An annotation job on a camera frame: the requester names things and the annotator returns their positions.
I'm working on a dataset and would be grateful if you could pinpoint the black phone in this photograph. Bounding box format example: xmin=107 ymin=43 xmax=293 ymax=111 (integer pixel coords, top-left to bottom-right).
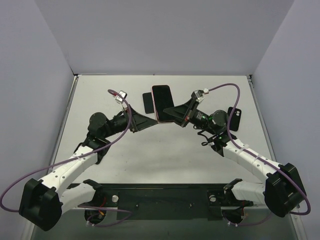
xmin=142 ymin=92 xmax=155 ymax=114

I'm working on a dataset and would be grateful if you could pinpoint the black ring phone case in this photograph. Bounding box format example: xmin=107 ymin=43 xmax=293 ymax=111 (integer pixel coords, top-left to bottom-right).
xmin=95 ymin=149 xmax=108 ymax=165

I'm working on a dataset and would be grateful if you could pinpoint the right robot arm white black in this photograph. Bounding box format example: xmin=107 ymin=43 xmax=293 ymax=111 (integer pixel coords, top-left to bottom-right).
xmin=164 ymin=98 xmax=306 ymax=218

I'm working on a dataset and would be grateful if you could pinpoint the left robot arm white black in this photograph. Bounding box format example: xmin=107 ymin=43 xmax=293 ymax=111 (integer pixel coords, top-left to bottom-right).
xmin=18 ymin=108 xmax=157 ymax=231

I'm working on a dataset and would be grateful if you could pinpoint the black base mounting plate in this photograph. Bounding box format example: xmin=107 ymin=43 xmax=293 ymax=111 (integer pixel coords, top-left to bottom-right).
xmin=84 ymin=183 xmax=253 ymax=221

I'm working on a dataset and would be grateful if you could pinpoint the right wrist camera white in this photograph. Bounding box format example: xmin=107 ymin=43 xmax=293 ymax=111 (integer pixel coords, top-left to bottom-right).
xmin=191 ymin=88 xmax=209 ymax=104

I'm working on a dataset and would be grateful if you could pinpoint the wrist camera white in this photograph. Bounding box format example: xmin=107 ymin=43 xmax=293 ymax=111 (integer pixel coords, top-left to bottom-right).
xmin=191 ymin=88 xmax=209 ymax=104
xmin=113 ymin=90 xmax=128 ymax=104

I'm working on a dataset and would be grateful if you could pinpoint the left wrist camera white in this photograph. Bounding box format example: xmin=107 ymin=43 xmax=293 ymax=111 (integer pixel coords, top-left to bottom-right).
xmin=113 ymin=90 xmax=128 ymax=104

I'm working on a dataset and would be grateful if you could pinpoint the aluminium frame rail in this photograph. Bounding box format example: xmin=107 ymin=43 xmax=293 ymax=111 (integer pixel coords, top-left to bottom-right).
xmin=246 ymin=74 xmax=277 ymax=161

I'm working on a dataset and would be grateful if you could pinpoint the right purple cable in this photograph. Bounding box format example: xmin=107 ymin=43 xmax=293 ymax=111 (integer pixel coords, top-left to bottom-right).
xmin=206 ymin=83 xmax=312 ymax=227

